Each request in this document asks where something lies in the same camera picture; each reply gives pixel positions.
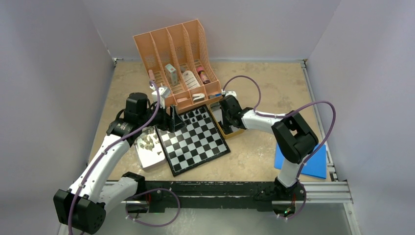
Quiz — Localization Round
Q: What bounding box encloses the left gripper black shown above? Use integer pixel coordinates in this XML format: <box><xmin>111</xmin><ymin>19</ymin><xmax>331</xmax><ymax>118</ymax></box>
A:
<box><xmin>138</xmin><ymin>100</ymin><xmax>186</xmax><ymax>132</ymax></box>

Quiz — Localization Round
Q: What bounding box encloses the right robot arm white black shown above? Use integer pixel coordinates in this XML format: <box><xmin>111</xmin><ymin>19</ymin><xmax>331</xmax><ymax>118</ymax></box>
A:
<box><xmin>219</xmin><ymin>95</ymin><xmax>319</xmax><ymax>199</ymax></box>

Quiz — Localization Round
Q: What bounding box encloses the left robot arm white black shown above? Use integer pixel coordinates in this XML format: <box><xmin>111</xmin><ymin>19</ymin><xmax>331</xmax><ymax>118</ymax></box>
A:
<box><xmin>53</xmin><ymin>93</ymin><xmax>185</xmax><ymax>235</ymax></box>

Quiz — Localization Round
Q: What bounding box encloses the black white chess board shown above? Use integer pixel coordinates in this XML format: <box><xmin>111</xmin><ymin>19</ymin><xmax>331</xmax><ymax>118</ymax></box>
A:
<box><xmin>157</xmin><ymin>105</ymin><xmax>231</xmax><ymax>177</ymax></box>

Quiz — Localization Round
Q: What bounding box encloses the pile of white chess pieces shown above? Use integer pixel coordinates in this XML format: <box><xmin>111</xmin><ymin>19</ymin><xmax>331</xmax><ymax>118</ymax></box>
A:
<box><xmin>137</xmin><ymin>127</ymin><xmax>162</xmax><ymax>155</ymax></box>

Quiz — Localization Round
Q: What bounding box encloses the blue grey small object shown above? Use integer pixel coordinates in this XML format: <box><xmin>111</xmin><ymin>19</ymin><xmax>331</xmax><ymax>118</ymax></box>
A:
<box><xmin>209</xmin><ymin>93</ymin><xmax>223</xmax><ymax>99</ymax></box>

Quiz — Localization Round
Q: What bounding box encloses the white stapler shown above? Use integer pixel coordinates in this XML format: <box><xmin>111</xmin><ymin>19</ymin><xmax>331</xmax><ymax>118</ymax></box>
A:
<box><xmin>192</xmin><ymin>93</ymin><xmax>206</xmax><ymax>103</ymax></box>

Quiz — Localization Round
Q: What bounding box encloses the white paper pack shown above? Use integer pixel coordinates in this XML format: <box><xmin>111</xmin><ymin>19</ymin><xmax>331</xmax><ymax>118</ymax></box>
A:
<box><xmin>182</xmin><ymin>70</ymin><xmax>200</xmax><ymax>90</ymax></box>

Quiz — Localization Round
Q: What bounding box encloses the silver metal tin tray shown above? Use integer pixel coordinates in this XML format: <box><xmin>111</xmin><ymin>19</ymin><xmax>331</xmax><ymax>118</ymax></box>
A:
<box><xmin>134</xmin><ymin>127</ymin><xmax>166</xmax><ymax>171</ymax></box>

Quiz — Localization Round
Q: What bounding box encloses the white green carton box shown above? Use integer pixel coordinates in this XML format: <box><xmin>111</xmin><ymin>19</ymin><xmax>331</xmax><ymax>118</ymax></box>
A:
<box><xmin>164</xmin><ymin>64</ymin><xmax>179</xmax><ymax>86</ymax></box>

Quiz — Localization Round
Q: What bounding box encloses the pink bottle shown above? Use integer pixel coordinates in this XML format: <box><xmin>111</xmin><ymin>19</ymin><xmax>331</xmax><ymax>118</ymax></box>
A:
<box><xmin>196</xmin><ymin>66</ymin><xmax>210</xmax><ymax>85</ymax></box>

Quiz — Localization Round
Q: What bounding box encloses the peach plastic desk organizer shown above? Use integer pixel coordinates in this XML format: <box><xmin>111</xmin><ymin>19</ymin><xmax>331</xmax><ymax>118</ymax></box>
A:
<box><xmin>133</xmin><ymin>20</ymin><xmax>222</xmax><ymax>112</ymax></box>

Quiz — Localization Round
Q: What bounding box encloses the blue foam pad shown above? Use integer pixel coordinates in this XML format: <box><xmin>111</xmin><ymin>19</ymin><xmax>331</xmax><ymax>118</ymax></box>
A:
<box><xmin>274</xmin><ymin>144</ymin><xmax>327</xmax><ymax>179</ymax></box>

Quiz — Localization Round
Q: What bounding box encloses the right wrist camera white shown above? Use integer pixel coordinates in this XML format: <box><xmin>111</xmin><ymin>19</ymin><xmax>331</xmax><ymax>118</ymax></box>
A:
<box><xmin>222</xmin><ymin>90</ymin><xmax>237</xmax><ymax>98</ymax></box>

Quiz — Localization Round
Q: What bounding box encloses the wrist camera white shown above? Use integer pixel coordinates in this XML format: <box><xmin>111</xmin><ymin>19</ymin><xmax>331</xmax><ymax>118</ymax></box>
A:
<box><xmin>222</xmin><ymin>90</ymin><xmax>237</xmax><ymax>98</ymax></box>
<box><xmin>150</xmin><ymin>85</ymin><xmax>171</xmax><ymax>109</ymax></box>

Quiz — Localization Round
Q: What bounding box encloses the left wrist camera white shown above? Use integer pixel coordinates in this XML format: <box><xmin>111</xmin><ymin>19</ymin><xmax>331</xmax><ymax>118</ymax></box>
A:
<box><xmin>150</xmin><ymin>85</ymin><xmax>171</xmax><ymax>109</ymax></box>

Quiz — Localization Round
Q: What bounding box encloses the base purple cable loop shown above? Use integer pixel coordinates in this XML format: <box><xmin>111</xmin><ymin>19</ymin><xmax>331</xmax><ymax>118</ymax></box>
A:
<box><xmin>125</xmin><ymin>188</ymin><xmax>181</xmax><ymax>228</ymax></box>

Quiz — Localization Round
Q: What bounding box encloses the black metal base rail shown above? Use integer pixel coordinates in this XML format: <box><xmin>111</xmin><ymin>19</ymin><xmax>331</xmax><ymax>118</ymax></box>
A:
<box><xmin>66</xmin><ymin>180</ymin><xmax>353</xmax><ymax>213</ymax></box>

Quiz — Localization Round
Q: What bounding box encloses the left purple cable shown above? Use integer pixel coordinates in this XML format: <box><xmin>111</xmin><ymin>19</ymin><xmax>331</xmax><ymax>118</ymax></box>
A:
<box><xmin>67</xmin><ymin>81</ymin><xmax>161</xmax><ymax>235</ymax></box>

